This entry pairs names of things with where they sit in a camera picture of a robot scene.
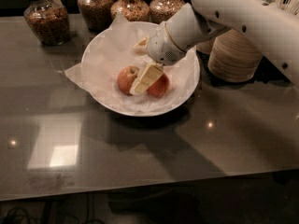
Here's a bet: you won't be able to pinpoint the left red yellow apple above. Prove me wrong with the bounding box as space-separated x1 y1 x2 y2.
117 65 139 95

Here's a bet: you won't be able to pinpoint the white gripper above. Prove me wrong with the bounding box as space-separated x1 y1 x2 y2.
130 26 187 95

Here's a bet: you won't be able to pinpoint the black cables under table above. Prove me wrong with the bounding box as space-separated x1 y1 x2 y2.
0 193 107 224

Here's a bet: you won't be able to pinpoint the front stack paper bowls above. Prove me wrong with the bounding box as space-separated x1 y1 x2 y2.
207 30 263 83

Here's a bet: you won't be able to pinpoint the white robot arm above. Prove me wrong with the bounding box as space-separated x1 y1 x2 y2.
132 0 299 86

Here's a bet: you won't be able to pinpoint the stack paper bowls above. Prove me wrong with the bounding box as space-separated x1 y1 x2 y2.
196 38 215 55
207 30 263 83

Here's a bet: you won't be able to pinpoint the white paper liner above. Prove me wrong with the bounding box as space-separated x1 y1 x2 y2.
64 13 198 116

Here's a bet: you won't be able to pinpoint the red apple with sticker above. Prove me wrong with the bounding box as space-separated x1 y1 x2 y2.
147 74 170 98

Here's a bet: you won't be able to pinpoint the large white bowl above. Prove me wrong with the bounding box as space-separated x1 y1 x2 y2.
80 21 201 118

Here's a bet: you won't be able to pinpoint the cereal glass jar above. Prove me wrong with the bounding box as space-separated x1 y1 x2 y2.
23 0 70 46
149 0 185 24
77 0 114 32

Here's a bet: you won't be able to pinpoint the rear stack paper bowls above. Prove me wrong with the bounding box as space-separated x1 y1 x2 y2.
196 38 215 55

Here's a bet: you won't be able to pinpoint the white stirrer sticks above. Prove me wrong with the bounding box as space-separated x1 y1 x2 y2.
277 0 299 16

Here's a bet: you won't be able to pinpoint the far left cereal glass jar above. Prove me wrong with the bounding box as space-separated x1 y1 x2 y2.
23 0 70 46

